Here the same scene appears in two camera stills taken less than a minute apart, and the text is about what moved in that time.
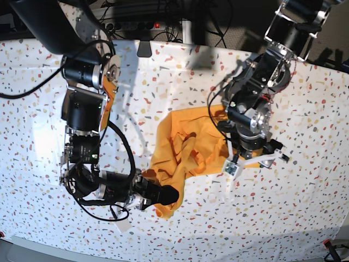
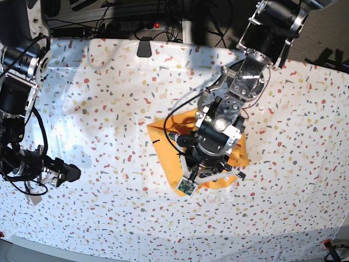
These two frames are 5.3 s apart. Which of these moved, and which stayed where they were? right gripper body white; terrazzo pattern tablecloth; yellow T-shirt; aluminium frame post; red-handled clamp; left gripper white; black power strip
Moved: right gripper body white; left gripper white; yellow T-shirt
Stayed: aluminium frame post; black power strip; red-handled clamp; terrazzo pattern tablecloth
